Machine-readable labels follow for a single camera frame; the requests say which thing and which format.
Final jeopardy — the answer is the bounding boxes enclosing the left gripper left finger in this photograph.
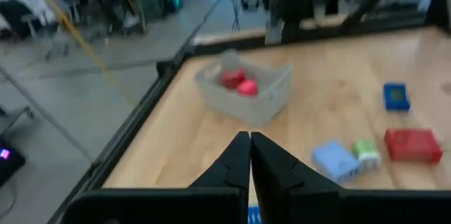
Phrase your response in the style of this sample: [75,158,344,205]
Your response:
[190,131,252,189]

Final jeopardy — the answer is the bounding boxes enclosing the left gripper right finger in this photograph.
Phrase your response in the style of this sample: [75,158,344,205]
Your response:
[250,131,345,192]

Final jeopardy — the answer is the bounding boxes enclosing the light blue wall charger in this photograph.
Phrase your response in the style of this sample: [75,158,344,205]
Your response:
[311,140,364,185]

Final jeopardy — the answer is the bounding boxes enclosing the rounded pinkish red charger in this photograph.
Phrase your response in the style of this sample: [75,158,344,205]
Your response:
[236,78,260,97]

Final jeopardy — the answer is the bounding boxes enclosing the red wall charger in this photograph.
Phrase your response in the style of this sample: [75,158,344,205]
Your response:
[221,68,247,89]
[383,127,444,164]

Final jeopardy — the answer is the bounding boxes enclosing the green and white charger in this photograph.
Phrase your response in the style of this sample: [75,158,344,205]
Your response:
[352,139,382,170]

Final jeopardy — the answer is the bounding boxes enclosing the blue slotted plastic basket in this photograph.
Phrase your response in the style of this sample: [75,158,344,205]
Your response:
[247,206,262,224]

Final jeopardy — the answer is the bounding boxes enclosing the grey plastic bin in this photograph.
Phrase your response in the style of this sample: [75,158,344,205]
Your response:
[194,49,294,127]

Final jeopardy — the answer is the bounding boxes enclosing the black computer case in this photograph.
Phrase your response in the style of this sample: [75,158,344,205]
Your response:
[0,141,26,186]

